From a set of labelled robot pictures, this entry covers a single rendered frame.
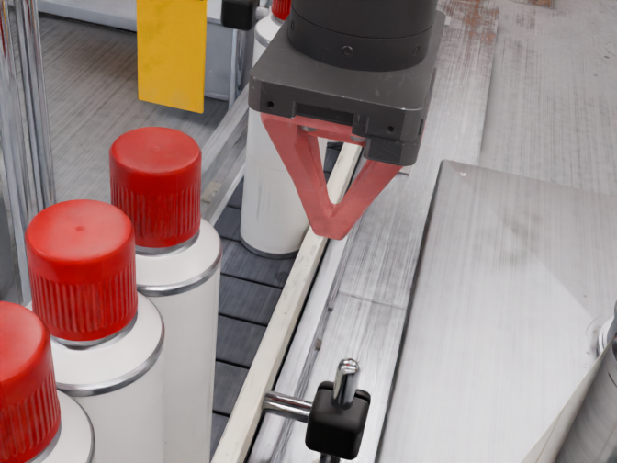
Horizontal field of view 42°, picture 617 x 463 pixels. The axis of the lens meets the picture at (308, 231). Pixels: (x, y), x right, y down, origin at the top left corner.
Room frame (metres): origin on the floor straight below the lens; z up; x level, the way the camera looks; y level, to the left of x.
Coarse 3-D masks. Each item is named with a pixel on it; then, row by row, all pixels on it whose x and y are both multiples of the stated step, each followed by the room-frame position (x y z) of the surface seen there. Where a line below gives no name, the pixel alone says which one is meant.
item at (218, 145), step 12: (240, 96) 0.52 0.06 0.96; (240, 108) 0.50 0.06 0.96; (228, 120) 0.48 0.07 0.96; (240, 120) 0.49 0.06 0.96; (216, 132) 0.47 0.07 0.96; (228, 132) 0.47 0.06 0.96; (240, 132) 0.49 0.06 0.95; (216, 144) 0.45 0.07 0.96; (228, 144) 0.46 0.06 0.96; (204, 156) 0.43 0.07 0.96; (216, 156) 0.44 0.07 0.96; (204, 168) 0.42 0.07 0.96; (216, 168) 0.44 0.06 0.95; (204, 180) 0.41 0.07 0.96
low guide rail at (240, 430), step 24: (336, 168) 0.52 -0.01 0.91; (336, 192) 0.48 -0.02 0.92; (312, 240) 0.42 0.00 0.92; (312, 264) 0.40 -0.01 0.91; (288, 288) 0.37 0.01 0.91; (288, 312) 0.35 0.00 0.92; (264, 336) 0.33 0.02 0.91; (288, 336) 0.34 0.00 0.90; (264, 360) 0.31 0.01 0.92; (264, 384) 0.29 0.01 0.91; (240, 408) 0.28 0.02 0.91; (240, 432) 0.26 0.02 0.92; (216, 456) 0.24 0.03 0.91; (240, 456) 0.25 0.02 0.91
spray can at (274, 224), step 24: (288, 0) 0.45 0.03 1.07; (264, 24) 0.46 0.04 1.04; (264, 48) 0.45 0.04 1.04; (264, 144) 0.44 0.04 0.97; (264, 168) 0.44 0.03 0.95; (264, 192) 0.44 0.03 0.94; (288, 192) 0.44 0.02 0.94; (264, 216) 0.44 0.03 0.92; (288, 216) 0.44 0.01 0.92; (264, 240) 0.44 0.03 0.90; (288, 240) 0.44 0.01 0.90
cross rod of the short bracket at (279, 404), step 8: (272, 392) 0.29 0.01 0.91; (264, 400) 0.29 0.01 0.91; (272, 400) 0.29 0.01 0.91; (280, 400) 0.29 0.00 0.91; (288, 400) 0.29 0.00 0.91; (296, 400) 0.29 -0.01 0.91; (304, 400) 0.29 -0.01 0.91; (264, 408) 0.28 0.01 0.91; (272, 408) 0.28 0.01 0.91; (280, 408) 0.28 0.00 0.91; (288, 408) 0.28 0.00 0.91; (296, 408) 0.28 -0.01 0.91; (304, 408) 0.29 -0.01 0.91; (280, 416) 0.28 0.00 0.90; (288, 416) 0.28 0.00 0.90; (296, 416) 0.28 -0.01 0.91; (304, 416) 0.28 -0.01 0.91
